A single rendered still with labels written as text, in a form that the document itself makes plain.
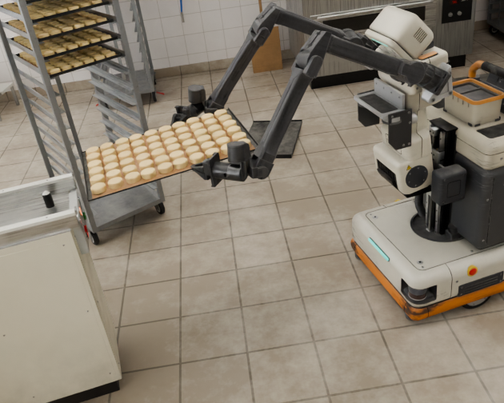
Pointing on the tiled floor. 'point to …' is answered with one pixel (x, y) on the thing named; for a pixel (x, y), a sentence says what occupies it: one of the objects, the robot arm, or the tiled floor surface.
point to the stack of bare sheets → (282, 139)
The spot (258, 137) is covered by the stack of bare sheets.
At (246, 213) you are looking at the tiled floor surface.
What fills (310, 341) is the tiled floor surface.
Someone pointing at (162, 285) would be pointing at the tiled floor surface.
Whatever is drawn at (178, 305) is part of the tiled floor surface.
